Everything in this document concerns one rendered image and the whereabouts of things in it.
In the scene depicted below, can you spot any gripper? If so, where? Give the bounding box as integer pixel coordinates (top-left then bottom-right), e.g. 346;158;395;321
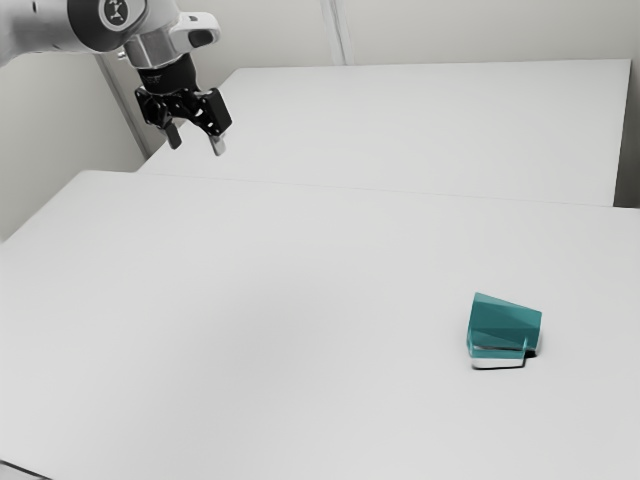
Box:
133;55;234;157

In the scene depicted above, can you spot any teal faceted mug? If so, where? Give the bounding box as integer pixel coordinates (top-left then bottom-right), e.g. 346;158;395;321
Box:
465;292;543;371

